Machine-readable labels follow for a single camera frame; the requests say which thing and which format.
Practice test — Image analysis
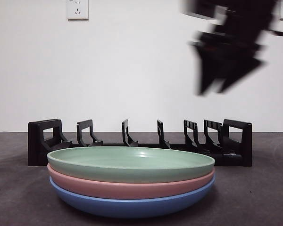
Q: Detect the green round plate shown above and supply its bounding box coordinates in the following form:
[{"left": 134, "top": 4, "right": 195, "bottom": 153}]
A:
[{"left": 47, "top": 146, "right": 216, "bottom": 183}]

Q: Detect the pink round plate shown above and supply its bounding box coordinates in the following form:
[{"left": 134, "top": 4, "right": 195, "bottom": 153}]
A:
[{"left": 47, "top": 164, "right": 215, "bottom": 200}]

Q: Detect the blue round plate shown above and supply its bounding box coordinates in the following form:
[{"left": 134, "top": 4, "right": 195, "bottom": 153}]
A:
[{"left": 49, "top": 176, "right": 214, "bottom": 219}]

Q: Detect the black plastic dish rack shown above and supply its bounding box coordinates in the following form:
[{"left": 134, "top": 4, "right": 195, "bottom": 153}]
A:
[{"left": 28, "top": 118, "right": 252, "bottom": 167}]

